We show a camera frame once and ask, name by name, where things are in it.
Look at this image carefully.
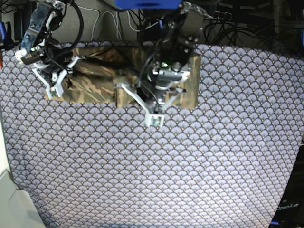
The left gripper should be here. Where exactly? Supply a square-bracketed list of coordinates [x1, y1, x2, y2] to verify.
[116, 67, 190, 127]

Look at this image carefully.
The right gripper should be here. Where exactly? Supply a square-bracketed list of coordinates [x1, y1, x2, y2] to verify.
[30, 56, 80, 100]

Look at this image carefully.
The camouflage T-shirt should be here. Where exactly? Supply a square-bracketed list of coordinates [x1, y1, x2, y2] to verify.
[51, 47, 201, 109]

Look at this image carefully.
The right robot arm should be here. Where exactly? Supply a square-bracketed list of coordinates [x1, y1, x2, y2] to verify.
[15, 0, 84, 99]

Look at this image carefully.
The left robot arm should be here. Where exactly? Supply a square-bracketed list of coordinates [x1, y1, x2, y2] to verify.
[116, 1, 210, 127]

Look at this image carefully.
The black electronics box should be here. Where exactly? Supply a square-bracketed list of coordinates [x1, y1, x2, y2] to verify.
[137, 24, 161, 42]

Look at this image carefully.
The blue table clamp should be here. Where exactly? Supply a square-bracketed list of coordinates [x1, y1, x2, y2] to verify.
[0, 22, 7, 43]

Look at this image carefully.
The purple fan-pattern tablecloth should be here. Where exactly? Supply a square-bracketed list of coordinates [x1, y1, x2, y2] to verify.
[0, 45, 304, 228]

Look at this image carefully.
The black power strip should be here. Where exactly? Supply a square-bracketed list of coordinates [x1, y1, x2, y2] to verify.
[213, 11, 233, 21]

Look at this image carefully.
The white plastic bin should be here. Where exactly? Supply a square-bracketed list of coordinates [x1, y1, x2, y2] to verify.
[0, 118, 46, 228]

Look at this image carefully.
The black box labelled OpenArm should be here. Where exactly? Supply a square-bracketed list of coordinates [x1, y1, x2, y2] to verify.
[269, 145, 304, 228]

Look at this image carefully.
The grey cable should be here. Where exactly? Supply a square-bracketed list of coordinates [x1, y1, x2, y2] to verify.
[83, 4, 124, 41]

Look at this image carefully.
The tangle of black cables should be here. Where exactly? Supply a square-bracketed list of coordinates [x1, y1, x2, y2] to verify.
[204, 7, 276, 47]

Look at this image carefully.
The blue camera mount bar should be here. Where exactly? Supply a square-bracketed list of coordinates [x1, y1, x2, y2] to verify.
[115, 0, 182, 9]

